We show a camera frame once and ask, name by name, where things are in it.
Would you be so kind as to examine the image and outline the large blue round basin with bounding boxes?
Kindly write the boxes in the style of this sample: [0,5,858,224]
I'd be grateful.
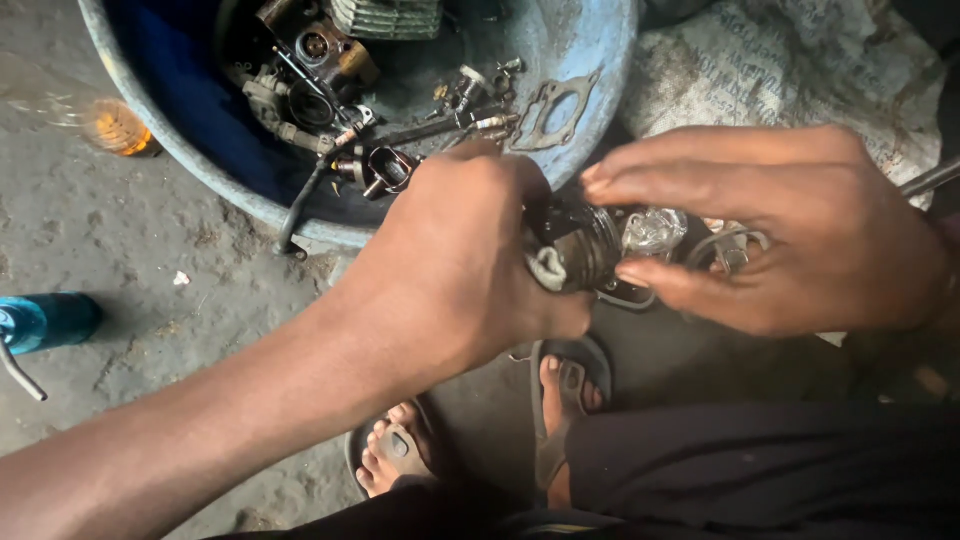
[77,0,641,250]

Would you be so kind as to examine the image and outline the blue spray can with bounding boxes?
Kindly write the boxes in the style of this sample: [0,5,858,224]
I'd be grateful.
[0,292,105,357]

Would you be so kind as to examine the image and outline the person's foot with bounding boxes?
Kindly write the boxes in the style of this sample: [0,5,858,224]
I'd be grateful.
[355,402,440,499]
[537,354,606,511]

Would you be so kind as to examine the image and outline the clear bottle with orange liquid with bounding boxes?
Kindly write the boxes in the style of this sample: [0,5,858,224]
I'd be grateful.
[0,52,162,159]

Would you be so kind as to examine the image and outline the dark metal piston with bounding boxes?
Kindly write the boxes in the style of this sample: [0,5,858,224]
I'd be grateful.
[523,198,625,295]

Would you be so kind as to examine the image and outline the steel rod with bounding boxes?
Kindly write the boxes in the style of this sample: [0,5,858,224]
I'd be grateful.
[898,156,960,200]

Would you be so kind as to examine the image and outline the black rubber hose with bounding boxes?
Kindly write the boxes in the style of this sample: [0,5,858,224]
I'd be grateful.
[271,146,354,262]

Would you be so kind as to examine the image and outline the person's left hand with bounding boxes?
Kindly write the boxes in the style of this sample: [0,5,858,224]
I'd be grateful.
[336,138,595,378]

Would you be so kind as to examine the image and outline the spark plug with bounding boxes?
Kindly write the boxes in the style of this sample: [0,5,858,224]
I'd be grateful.
[466,112,522,133]

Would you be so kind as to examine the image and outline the dark metal bar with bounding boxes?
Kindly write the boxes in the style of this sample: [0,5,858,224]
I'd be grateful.
[352,112,489,151]

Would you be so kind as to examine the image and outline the small metal fittings cluster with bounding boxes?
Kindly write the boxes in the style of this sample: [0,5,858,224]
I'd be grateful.
[429,56,526,114]

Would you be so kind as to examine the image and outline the person's right hand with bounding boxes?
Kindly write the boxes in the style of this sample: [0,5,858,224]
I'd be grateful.
[579,123,955,340]

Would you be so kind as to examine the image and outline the person's left foot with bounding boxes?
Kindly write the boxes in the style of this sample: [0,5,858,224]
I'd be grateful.
[355,402,440,499]

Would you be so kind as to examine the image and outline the bent grey metal tube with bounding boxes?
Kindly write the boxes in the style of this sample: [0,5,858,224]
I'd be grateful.
[0,339,49,403]

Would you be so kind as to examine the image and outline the black sandal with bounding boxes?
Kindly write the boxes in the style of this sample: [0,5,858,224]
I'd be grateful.
[528,335,615,496]
[343,396,451,502]

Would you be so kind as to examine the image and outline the finned metal cylinder head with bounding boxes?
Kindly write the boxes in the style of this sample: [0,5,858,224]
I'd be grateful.
[328,0,445,42]

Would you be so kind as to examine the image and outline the grey flat gasket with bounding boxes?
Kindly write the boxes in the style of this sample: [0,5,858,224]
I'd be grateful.
[511,69,603,153]

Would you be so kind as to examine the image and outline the person's right foot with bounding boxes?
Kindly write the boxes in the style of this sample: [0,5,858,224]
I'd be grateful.
[537,354,606,511]

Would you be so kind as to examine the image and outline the white woven sack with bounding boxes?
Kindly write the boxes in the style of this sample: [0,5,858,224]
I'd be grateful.
[616,0,948,211]

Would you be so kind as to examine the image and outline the person's black trousers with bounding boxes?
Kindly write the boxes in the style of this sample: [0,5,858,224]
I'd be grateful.
[210,401,960,540]

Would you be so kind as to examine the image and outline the thin metal piston rings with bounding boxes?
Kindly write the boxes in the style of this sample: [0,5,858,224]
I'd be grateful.
[684,223,774,277]

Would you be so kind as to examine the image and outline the metal connecting rod part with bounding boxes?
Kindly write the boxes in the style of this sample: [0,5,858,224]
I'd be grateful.
[333,144,423,202]

